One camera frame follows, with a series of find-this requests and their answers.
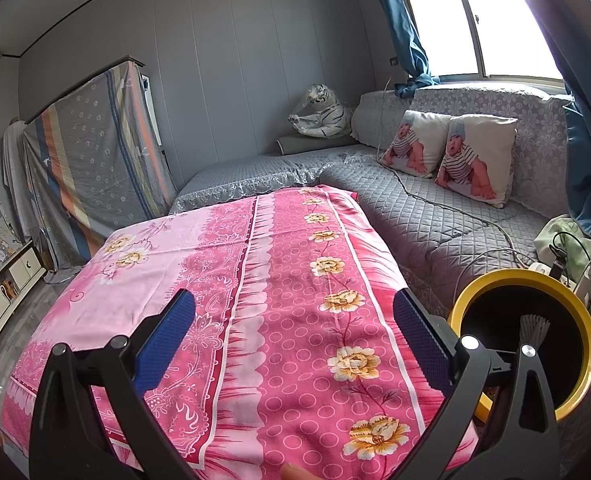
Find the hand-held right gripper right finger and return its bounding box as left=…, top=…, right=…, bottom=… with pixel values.
left=393, top=287, right=561, bottom=480

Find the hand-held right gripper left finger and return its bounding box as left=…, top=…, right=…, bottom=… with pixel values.
left=28, top=289, right=197, bottom=480

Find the yellow trash bin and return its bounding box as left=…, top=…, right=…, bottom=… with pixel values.
left=447, top=267, right=591, bottom=423

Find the pink floral bedsheet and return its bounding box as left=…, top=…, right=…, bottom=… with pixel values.
left=0, top=185, right=479, bottom=480

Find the grey quilted sofa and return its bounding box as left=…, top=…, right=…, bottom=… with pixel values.
left=168, top=84, right=591, bottom=480

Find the white TV cabinet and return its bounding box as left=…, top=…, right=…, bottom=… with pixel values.
left=0, top=240, right=49, bottom=361

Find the baby print pillow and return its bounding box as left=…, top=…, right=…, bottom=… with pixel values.
left=434, top=114, right=519, bottom=209
left=380, top=109, right=453, bottom=179

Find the dark grey pillow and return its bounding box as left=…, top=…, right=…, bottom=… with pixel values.
left=276, top=132, right=361, bottom=156

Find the white hanging garment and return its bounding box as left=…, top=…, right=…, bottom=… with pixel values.
left=2, top=116, right=39, bottom=241

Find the grey quilted cushion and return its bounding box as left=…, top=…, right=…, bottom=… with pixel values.
left=350, top=90, right=416, bottom=148

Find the blue curtain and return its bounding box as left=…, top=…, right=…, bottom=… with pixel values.
left=540, top=0, right=591, bottom=251
left=360, top=0, right=441, bottom=100

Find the white tiger plush toy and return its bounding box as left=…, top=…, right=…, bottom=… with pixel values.
left=288, top=84, right=356, bottom=139

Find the window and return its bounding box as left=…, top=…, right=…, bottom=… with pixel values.
left=390, top=0, right=566, bottom=81

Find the white cable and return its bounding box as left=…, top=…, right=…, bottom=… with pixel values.
left=375, top=77, right=541, bottom=268

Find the white power strip with cables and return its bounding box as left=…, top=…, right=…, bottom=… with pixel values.
left=534, top=214, right=591, bottom=311

